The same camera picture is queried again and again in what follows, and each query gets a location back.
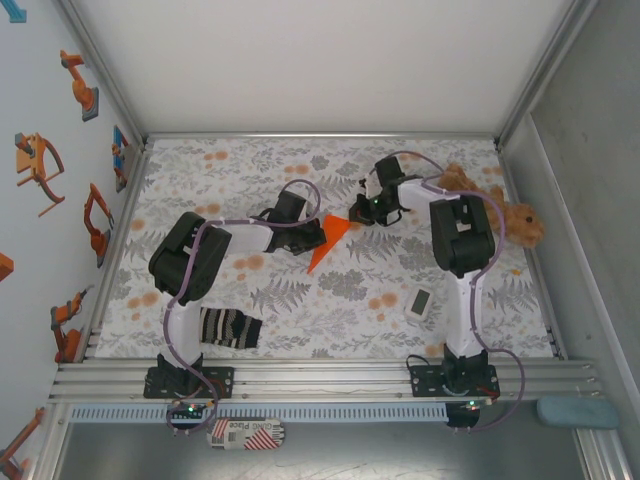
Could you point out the orange cloth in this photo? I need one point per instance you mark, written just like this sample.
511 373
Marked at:
336 231

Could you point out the blue orange machine wall sticker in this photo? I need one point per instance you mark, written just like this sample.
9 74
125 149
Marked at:
119 150

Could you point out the aluminium frame post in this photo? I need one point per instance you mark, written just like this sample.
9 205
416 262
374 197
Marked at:
103 65
548 65

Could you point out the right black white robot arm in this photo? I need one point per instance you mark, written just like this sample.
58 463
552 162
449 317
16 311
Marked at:
462 235

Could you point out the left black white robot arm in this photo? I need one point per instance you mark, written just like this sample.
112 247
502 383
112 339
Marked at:
190 260

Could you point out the thin aluminium frame rail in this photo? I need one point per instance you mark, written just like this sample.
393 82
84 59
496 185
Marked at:
320 135

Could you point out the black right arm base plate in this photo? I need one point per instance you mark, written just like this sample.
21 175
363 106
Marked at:
422 382

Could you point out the blue shape wall sticker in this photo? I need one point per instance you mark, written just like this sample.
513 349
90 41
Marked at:
17 15

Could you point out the blue-grey oval pad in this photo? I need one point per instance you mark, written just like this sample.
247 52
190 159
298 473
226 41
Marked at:
575 412

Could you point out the brown teddy bear plush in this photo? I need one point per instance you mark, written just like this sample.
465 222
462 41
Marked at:
525 225

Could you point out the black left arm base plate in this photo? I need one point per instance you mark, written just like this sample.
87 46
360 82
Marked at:
222 382

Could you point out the floral print tablecloth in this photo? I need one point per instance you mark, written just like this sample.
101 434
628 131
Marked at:
225 165

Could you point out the small green-lit circuit board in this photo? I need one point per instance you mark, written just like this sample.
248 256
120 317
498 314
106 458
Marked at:
472 404
190 410

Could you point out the black white striped sock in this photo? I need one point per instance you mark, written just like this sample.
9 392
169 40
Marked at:
230 327

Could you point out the red white printed package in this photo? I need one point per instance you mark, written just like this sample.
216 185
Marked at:
250 435

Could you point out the orange grey gripper wall sticker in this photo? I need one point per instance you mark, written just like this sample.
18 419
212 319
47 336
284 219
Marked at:
30 160

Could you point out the orange block wall sticker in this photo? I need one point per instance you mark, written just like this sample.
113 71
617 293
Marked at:
5 267

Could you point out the white digital timer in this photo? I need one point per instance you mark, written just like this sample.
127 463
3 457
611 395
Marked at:
419 304

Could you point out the wide aluminium base rail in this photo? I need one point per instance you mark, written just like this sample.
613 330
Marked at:
325 385

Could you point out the aluminium table side rail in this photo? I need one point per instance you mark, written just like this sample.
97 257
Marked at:
119 240
544 300

